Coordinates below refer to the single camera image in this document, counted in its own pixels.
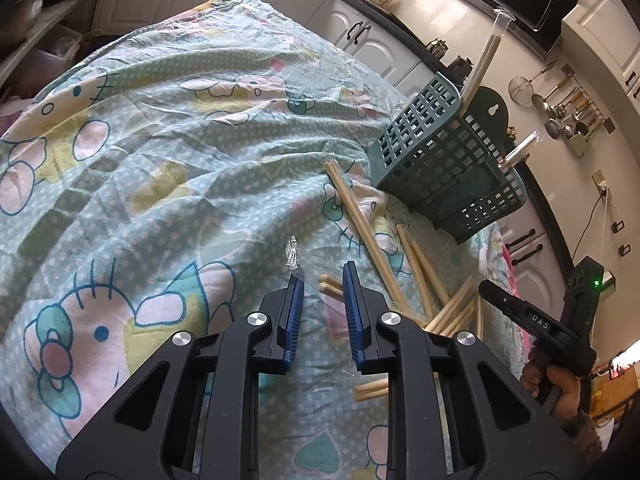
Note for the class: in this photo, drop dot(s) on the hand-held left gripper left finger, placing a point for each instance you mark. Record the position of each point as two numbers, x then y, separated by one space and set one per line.
295 320

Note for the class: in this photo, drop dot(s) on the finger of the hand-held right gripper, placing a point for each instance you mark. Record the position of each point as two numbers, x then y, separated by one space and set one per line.
500 300

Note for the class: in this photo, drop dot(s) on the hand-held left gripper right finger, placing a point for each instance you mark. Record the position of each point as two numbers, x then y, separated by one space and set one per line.
352 320

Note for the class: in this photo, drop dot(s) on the sleeved wooden chopstick pair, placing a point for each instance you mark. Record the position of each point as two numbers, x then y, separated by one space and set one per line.
482 65
417 270
450 312
517 152
357 215
330 287
478 317

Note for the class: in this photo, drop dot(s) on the green plastic utensil basket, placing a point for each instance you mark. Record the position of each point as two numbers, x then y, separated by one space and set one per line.
440 160

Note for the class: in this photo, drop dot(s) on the person's right forearm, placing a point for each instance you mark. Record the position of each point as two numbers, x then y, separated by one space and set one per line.
590 440

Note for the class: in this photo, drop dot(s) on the row of hanging kitchen utensils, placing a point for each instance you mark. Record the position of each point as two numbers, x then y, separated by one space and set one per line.
555 127

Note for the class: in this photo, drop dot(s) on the person's right hand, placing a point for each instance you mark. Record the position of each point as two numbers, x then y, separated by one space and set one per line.
562 395

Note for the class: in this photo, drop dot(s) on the pink lettered towel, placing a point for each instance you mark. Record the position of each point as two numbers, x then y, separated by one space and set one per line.
517 330

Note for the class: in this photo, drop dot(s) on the cartoon cat printed blanket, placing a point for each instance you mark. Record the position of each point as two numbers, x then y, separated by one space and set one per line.
150 160

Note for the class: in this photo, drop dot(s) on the dark lidded pot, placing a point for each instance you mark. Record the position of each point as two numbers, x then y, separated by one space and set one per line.
460 66

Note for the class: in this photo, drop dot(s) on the steel kettle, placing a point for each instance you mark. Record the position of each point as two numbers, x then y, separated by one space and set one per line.
438 49

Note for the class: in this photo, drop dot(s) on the white upper kitchen cabinet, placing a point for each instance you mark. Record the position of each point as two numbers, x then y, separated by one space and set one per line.
610 25

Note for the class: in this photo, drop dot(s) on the clear plastic container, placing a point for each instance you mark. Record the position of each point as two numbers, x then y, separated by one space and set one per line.
60 42

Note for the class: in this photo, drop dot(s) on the metal storage shelf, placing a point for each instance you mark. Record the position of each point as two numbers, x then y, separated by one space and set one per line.
30 45

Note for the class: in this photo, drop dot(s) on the beige wall outlet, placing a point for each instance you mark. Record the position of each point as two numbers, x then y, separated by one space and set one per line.
599 179

